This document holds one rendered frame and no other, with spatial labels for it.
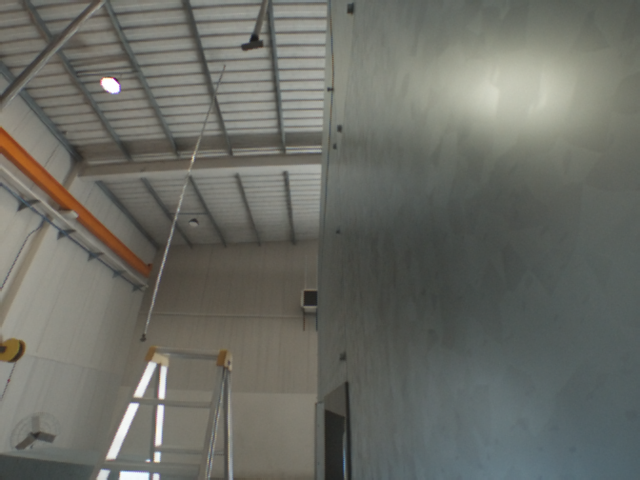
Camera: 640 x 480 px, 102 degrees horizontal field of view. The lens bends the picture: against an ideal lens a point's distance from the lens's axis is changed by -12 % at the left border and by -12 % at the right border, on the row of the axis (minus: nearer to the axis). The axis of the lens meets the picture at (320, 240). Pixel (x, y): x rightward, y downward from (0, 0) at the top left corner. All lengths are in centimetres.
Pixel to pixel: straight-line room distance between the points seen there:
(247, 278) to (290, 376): 395
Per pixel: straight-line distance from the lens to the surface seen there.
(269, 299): 1127
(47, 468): 357
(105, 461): 137
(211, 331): 1140
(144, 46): 732
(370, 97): 20
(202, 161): 852
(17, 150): 830
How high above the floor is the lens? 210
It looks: 30 degrees up
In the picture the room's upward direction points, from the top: straight up
